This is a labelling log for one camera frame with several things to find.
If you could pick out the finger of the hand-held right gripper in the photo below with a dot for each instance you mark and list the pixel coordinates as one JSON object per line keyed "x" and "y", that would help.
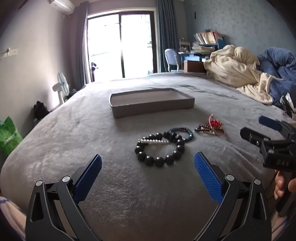
{"x": 251, "y": 136}
{"x": 269, "y": 122}

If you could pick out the grey bed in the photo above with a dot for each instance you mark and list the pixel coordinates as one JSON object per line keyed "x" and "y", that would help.
{"x": 92, "y": 129}

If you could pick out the stack of papers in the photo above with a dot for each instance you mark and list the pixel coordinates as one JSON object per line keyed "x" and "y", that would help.
{"x": 202, "y": 48}

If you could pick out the dark hanging wall ornament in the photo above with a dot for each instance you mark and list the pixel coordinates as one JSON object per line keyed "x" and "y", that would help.
{"x": 195, "y": 11}

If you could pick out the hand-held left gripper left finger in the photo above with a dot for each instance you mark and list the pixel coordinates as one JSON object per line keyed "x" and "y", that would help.
{"x": 89, "y": 176}

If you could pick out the black glossy packet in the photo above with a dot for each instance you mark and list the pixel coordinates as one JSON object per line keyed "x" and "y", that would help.
{"x": 286, "y": 104}

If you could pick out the person's right hand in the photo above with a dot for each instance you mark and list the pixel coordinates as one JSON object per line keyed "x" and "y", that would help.
{"x": 279, "y": 183}

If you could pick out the white standing fan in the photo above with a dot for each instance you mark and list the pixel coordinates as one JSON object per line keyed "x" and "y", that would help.
{"x": 62, "y": 83}

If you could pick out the green plastic bag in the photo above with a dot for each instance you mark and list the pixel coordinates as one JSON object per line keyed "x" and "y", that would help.
{"x": 8, "y": 136}

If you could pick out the grey cardboard tray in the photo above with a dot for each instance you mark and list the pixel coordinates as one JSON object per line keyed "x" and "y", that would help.
{"x": 150, "y": 106}

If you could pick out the blue wooden desk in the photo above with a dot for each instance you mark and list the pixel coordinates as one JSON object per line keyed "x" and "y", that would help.
{"x": 194, "y": 64}

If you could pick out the small white shelf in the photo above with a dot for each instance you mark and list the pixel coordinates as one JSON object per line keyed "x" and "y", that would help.
{"x": 184, "y": 45}

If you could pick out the blue curtain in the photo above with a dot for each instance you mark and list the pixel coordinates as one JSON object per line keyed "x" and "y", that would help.
{"x": 165, "y": 27}

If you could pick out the cream blanket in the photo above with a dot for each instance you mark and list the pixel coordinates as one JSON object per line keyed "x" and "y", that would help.
{"x": 231, "y": 67}

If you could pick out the row of books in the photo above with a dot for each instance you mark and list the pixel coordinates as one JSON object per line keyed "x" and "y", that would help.
{"x": 207, "y": 37}

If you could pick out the blue blanket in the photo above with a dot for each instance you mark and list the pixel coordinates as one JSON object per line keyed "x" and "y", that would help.
{"x": 277, "y": 60}

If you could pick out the black bag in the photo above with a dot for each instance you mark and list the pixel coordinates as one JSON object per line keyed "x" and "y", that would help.
{"x": 40, "y": 111}

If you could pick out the grey curtain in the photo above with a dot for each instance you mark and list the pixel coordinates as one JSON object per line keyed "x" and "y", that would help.
{"x": 81, "y": 46}

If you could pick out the white air conditioner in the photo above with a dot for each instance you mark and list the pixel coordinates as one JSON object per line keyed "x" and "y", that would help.
{"x": 62, "y": 5}

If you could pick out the light blue chair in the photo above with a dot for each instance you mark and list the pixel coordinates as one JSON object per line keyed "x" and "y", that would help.
{"x": 172, "y": 58}

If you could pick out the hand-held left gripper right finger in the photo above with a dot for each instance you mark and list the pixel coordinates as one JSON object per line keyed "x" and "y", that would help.
{"x": 208, "y": 178}

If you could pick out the sliding glass door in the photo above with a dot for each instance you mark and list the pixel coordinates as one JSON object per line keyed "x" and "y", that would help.
{"x": 120, "y": 46}

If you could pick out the small black white dog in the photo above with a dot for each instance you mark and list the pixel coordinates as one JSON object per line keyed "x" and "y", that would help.
{"x": 94, "y": 68}

